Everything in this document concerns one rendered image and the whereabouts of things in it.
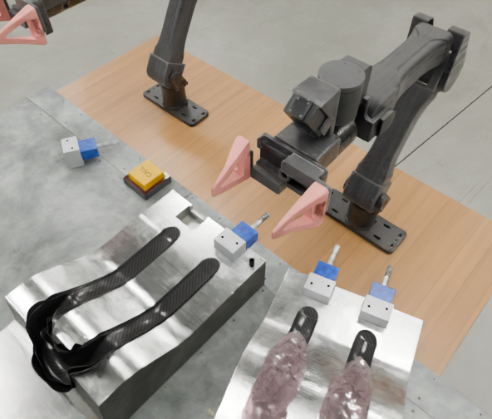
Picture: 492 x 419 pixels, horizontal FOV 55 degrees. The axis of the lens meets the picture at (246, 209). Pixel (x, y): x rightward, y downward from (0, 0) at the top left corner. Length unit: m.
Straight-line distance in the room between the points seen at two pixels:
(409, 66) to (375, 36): 2.48
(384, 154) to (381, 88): 0.25
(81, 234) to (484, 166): 1.95
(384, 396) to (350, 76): 0.49
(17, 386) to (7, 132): 0.72
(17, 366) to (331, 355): 0.53
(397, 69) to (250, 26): 2.53
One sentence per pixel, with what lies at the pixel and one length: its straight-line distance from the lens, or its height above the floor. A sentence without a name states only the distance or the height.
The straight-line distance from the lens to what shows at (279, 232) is 0.55.
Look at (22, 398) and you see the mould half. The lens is 0.90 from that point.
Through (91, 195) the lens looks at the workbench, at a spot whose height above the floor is 0.80.
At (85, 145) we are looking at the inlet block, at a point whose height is 0.84.
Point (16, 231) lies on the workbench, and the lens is 1.16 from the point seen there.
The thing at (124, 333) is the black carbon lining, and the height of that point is 0.91.
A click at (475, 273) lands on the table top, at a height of 0.80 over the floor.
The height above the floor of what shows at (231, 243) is 0.92.
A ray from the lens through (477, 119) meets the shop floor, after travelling 2.79.
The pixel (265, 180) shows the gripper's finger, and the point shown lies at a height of 1.18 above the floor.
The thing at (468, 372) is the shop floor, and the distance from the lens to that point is 1.91.
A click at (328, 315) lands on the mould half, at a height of 0.85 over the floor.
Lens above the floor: 1.65
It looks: 52 degrees down
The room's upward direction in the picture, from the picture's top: straight up
